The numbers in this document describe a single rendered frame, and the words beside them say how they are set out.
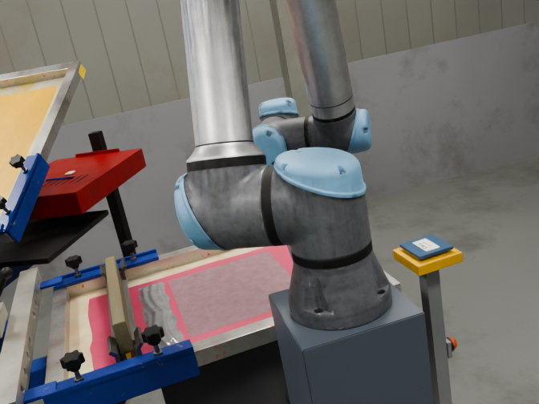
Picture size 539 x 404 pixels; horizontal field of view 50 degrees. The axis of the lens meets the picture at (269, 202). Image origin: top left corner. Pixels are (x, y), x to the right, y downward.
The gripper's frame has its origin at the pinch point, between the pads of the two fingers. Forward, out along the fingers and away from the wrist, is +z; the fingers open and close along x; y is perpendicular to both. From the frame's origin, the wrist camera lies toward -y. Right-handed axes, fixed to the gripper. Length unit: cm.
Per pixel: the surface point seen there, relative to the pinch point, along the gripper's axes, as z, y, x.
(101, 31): -53, -14, 308
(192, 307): 14.4, -21.8, 23.9
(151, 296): 13.7, -30.8, 35.9
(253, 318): 14.4, -10.1, 9.3
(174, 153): 38, 13, 305
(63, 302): 11, -53, 42
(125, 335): 7.0, -38.3, 6.7
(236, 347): 13.0, -17.0, -2.2
